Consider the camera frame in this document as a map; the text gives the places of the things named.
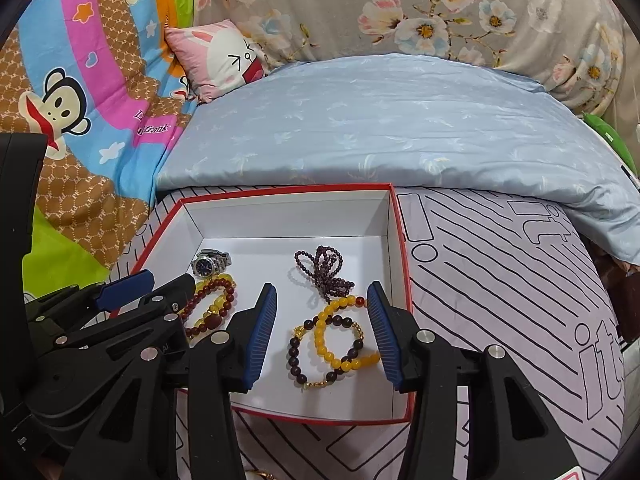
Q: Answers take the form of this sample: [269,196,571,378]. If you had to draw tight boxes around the green plush item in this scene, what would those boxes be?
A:
[582,110,640,176]

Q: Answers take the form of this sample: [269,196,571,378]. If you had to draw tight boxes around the cartoon monkey blanket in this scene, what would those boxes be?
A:
[0,0,201,301]

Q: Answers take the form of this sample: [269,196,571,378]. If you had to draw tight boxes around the grey floral quilt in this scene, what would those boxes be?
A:
[192,0,626,116]

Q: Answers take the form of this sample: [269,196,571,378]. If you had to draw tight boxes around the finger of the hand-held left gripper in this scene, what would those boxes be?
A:
[50,275,197,356]
[27,269,156,331]

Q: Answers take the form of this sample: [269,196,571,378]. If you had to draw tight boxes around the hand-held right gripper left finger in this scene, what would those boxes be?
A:
[70,282,279,480]

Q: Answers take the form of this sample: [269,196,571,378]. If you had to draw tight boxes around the light blue pillow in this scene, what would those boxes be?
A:
[155,52,640,273]

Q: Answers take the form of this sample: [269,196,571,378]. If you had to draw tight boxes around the dark bead bracelet gold accents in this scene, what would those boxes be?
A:
[287,310,366,388]

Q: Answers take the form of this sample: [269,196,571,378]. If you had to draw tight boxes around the pink rabbit pillow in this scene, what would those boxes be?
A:
[164,19,268,103]

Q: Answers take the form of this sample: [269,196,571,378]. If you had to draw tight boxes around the silver wristwatch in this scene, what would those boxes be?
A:
[192,249,232,278]

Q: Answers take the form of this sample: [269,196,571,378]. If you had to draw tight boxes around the purple garnet bead strand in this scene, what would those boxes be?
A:
[294,245,353,306]

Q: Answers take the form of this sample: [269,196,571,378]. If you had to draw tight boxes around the opaque yellow bead bracelet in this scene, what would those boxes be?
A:
[311,296,382,376]

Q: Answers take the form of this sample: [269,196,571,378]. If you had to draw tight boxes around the dark red bead bracelet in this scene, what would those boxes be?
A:
[181,277,237,345]

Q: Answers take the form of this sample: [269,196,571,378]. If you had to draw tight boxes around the translucent yellow bead bracelet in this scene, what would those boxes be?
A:
[190,274,236,331]

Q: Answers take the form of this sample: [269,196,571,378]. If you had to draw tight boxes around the red cardboard box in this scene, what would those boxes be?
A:
[107,183,418,426]

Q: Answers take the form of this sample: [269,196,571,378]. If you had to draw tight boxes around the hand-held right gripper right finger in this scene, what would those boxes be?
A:
[366,281,581,480]

